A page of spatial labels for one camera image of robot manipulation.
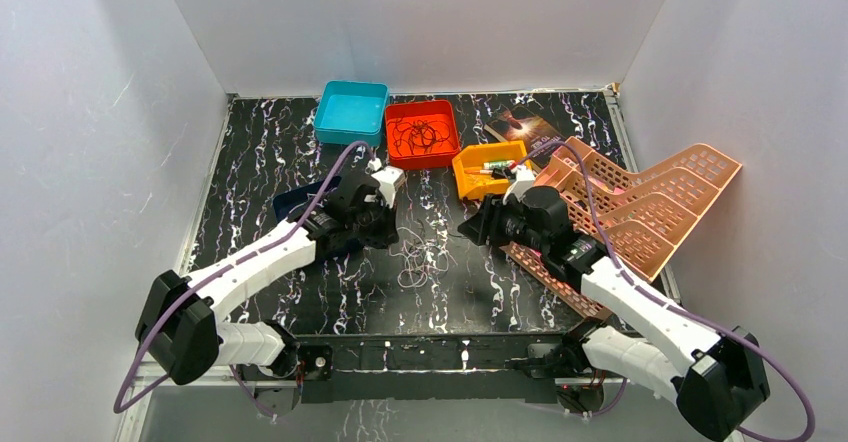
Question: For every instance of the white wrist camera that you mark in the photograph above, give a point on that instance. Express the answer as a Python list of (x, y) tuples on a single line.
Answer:
[(521, 179), (390, 180)]

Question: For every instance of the teal plastic box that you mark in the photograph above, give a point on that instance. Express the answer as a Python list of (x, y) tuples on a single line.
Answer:
[(351, 111)]

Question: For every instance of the red plastic box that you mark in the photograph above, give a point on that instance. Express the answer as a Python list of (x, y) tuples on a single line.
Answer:
[(421, 135)]

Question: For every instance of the green white marker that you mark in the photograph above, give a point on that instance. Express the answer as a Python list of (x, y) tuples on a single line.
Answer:
[(499, 164)]

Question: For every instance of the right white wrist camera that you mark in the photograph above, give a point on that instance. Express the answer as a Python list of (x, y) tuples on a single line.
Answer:
[(521, 179)]

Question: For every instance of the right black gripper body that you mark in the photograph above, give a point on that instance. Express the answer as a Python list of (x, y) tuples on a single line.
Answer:
[(509, 224)]

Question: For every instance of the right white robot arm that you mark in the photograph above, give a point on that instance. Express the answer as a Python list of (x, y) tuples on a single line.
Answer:
[(715, 380)]

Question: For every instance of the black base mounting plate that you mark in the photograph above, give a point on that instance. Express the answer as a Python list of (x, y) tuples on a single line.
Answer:
[(530, 367)]

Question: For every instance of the pink tiered file rack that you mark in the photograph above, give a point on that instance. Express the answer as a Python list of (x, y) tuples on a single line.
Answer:
[(646, 215)]

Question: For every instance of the navy blue plastic box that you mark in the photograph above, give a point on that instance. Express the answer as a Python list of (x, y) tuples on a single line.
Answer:
[(289, 206)]

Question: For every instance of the black clip in bin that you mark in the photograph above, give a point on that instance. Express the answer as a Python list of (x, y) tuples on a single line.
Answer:
[(505, 173)]

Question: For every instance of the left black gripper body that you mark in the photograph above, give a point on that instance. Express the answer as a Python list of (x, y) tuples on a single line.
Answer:
[(370, 212)]

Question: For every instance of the yellow parts bin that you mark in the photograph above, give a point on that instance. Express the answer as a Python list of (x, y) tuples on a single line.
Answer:
[(474, 188)]

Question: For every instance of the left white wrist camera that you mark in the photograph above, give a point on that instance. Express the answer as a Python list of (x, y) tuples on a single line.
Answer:
[(390, 180)]

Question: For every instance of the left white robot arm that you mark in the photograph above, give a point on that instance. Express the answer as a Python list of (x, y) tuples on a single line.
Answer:
[(183, 325)]

